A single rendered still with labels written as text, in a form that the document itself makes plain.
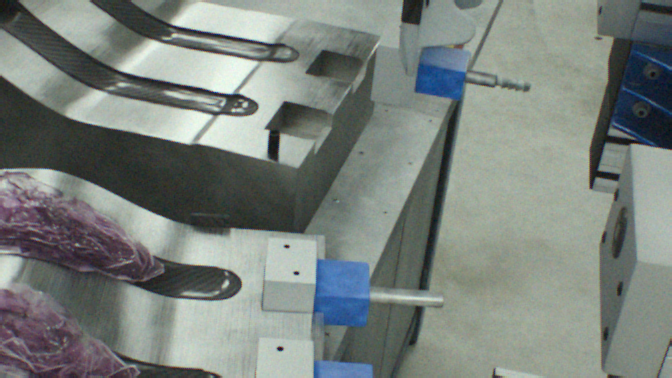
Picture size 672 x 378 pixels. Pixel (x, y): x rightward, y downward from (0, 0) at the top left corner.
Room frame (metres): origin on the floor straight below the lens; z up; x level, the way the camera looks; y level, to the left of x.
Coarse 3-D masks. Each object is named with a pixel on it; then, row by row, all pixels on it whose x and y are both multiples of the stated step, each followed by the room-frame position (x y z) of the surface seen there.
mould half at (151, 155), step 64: (64, 0) 0.91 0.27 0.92; (192, 0) 1.01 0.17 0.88; (0, 64) 0.79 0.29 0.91; (128, 64) 0.86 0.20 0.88; (192, 64) 0.87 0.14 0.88; (256, 64) 0.88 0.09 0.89; (0, 128) 0.78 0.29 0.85; (64, 128) 0.76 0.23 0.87; (128, 128) 0.75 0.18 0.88; (192, 128) 0.76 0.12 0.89; (256, 128) 0.77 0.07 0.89; (128, 192) 0.75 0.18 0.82; (192, 192) 0.74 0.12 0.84; (256, 192) 0.72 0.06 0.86; (320, 192) 0.79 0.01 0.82
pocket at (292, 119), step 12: (288, 108) 0.82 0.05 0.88; (300, 108) 0.81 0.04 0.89; (312, 108) 0.81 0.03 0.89; (276, 120) 0.80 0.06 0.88; (288, 120) 0.82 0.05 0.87; (300, 120) 0.81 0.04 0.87; (312, 120) 0.81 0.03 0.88; (324, 120) 0.81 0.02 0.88; (288, 132) 0.81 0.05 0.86; (300, 132) 0.81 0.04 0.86; (312, 132) 0.81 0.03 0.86; (324, 132) 0.80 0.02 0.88
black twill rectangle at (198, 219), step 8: (192, 216) 0.67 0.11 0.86; (200, 216) 0.67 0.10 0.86; (208, 216) 0.67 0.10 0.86; (216, 216) 0.67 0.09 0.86; (224, 216) 0.67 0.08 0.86; (192, 224) 0.67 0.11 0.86; (200, 224) 0.67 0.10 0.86; (208, 224) 0.67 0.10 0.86; (216, 224) 0.67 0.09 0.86; (224, 224) 0.67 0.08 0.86
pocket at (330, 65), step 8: (320, 56) 0.92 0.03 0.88; (328, 56) 0.92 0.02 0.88; (336, 56) 0.92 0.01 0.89; (344, 56) 0.92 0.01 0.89; (352, 56) 0.92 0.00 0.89; (312, 64) 0.90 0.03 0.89; (320, 64) 0.92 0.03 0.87; (328, 64) 0.92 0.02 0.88; (336, 64) 0.92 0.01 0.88; (344, 64) 0.92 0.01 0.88; (352, 64) 0.92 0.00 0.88; (360, 64) 0.91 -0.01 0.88; (312, 72) 0.90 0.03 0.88; (320, 72) 0.92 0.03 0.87; (328, 72) 0.92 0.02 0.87; (336, 72) 0.92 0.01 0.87; (344, 72) 0.92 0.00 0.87; (352, 72) 0.92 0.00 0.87; (360, 72) 0.91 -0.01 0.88; (336, 80) 0.92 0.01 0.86; (344, 80) 0.92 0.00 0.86; (352, 80) 0.92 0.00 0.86; (360, 80) 0.90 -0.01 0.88; (352, 88) 0.88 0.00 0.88
